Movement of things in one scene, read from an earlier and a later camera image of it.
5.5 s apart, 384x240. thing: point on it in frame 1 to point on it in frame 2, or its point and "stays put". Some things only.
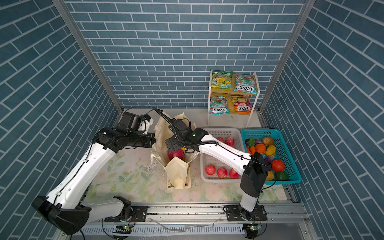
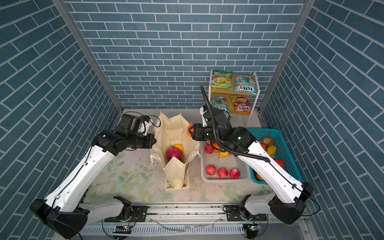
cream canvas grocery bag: [177, 172] stays put
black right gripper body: [176, 142] to [204, 132]
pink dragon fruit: [179, 153] stays put
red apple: [222, 172] stays put
